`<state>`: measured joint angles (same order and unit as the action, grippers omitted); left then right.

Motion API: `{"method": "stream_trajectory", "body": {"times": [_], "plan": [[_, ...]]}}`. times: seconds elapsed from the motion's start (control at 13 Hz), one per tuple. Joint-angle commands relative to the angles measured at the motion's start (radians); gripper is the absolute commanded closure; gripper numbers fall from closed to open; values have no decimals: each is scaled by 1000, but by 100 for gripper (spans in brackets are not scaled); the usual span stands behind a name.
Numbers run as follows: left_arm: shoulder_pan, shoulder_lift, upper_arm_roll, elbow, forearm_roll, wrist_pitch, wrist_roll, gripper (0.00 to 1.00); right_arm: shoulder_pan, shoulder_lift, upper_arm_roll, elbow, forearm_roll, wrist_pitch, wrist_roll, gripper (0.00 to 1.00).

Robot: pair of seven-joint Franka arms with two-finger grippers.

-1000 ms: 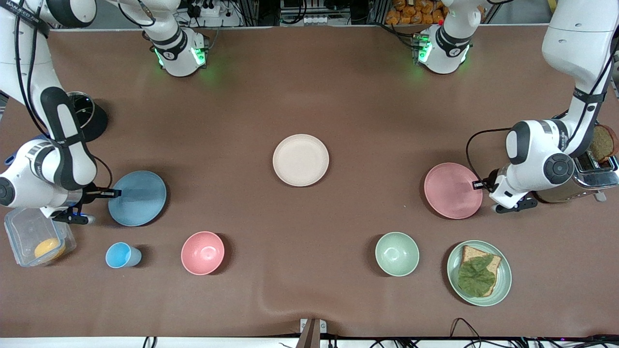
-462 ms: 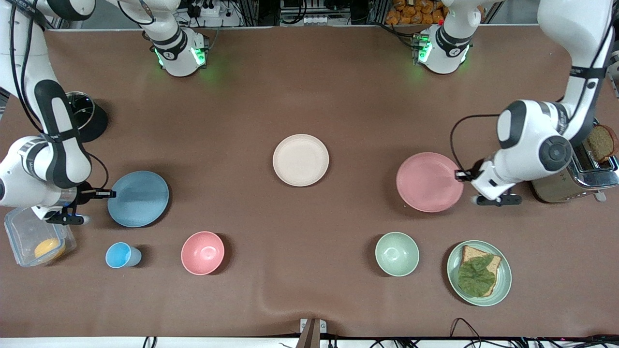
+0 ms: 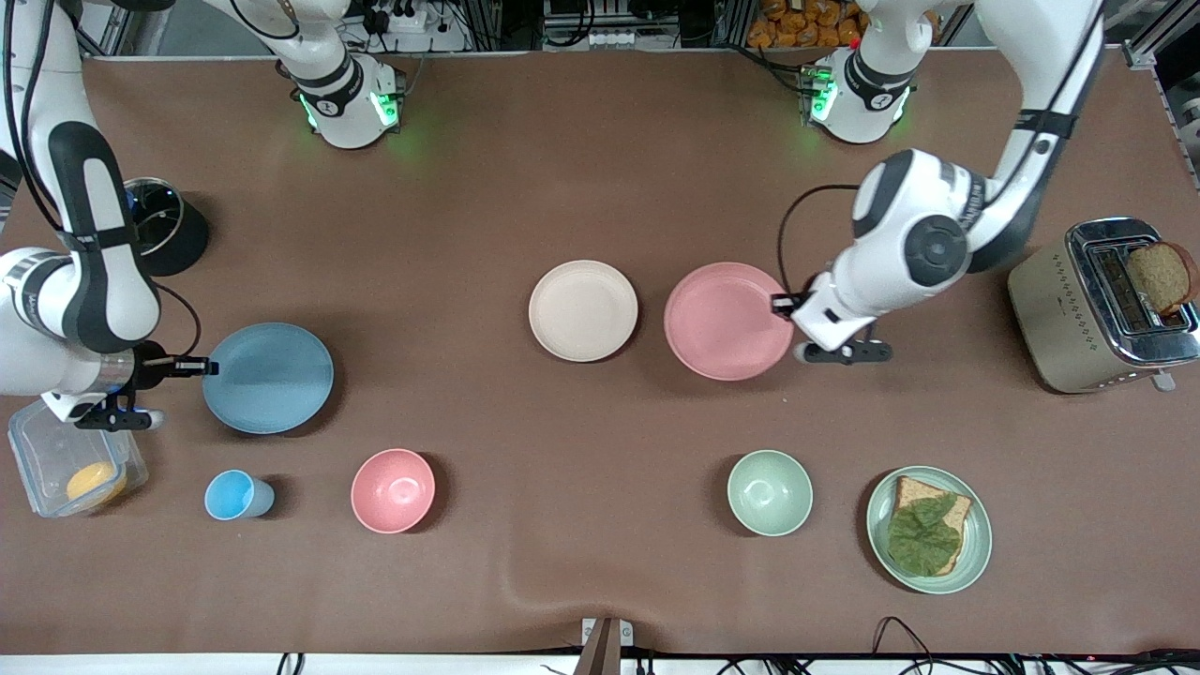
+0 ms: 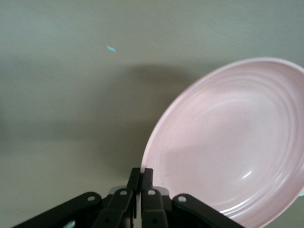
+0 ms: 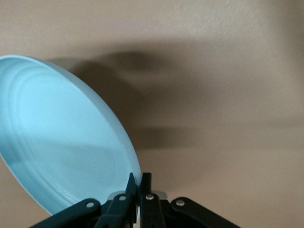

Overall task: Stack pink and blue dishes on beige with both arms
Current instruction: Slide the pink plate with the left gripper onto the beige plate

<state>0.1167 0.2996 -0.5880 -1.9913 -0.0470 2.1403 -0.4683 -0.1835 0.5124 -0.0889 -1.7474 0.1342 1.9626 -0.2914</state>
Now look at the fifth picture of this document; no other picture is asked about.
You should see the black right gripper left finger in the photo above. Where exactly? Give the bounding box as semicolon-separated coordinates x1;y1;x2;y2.
29;172;139;228

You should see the blue plate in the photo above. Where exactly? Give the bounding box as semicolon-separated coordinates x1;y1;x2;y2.
0;55;142;216

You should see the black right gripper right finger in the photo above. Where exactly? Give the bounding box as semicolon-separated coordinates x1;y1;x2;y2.
138;172;242;228

